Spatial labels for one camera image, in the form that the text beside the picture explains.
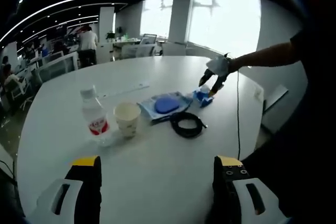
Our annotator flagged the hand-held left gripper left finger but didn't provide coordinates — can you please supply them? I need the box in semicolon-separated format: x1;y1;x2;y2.
35;155;102;224

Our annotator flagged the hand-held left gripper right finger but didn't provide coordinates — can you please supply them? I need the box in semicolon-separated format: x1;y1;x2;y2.
209;155;286;224

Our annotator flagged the small blue packet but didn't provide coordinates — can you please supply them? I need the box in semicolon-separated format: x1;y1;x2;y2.
192;84;215;109

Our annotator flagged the blue packet with round pad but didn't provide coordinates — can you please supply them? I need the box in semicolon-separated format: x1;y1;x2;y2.
137;91;194;124

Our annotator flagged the clear bottle with red label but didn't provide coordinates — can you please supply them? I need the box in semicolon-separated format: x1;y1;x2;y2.
79;84;111;137

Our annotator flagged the white paper cup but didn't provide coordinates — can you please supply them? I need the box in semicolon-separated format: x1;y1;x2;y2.
113;102;142;138

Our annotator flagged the large bright window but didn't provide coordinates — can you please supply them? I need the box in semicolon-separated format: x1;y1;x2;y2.
186;0;264;57

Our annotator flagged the grey flat panel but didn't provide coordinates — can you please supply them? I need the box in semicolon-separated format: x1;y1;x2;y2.
262;84;289;112

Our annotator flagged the mesh office chair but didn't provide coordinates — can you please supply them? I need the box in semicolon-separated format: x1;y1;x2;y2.
140;33;158;47

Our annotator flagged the white round table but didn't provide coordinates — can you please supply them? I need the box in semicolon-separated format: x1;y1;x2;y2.
15;55;265;224

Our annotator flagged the narrow bright window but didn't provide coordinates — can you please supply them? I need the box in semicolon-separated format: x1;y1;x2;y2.
140;0;176;39

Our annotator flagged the person's dark clothing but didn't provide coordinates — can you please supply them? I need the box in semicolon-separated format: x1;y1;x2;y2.
241;24;336;224

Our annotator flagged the white desk partition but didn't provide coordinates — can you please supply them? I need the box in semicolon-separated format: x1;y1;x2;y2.
38;51;80;78

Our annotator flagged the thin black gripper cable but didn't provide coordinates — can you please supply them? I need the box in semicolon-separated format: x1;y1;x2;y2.
235;69;243;159

